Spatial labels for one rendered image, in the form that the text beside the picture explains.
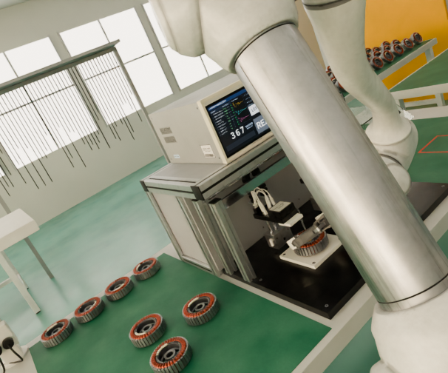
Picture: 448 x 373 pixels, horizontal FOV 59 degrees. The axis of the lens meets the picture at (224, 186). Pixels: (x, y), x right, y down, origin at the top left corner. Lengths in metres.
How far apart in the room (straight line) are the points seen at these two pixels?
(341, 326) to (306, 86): 0.66
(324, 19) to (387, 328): 0.45
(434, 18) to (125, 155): 5.42
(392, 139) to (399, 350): 0.58
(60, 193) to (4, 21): 2.87
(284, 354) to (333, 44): 0.68
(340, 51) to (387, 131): 0.33
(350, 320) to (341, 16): 0.68
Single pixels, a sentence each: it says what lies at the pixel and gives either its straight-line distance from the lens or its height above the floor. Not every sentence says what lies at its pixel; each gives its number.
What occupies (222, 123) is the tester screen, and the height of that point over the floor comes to 1.23.
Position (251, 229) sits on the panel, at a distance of 1.42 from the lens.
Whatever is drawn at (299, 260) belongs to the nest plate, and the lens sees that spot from 1.23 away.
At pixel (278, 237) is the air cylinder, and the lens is 1.33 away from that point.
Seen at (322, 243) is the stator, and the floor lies 0.81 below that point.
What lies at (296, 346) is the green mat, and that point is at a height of 0.75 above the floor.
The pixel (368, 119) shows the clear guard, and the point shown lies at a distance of 1.29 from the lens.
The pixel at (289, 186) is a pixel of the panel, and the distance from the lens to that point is 1.52.
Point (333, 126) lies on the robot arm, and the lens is 0.50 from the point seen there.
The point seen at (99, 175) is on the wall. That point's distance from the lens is 7.55.
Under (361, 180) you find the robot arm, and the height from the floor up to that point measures 1.23.
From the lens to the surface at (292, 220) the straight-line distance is 1.24.
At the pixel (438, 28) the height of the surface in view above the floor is 0.75.
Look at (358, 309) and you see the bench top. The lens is 1.05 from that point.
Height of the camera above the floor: 1.43
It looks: 18 degrees down
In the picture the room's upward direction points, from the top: 24 degrees counter-clockwise
